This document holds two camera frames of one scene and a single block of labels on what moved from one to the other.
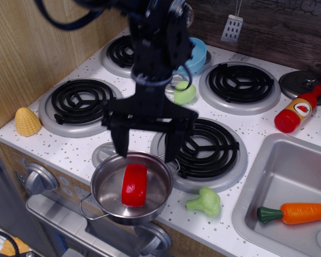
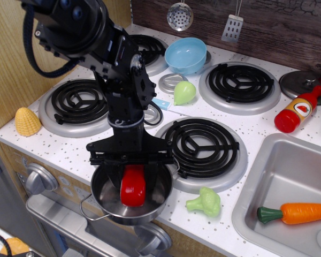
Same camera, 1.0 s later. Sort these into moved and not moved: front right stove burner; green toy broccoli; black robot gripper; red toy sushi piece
Moved: black robot gripper
Not moved: front right stove burner; green toy broccoli; red toy sushi piece
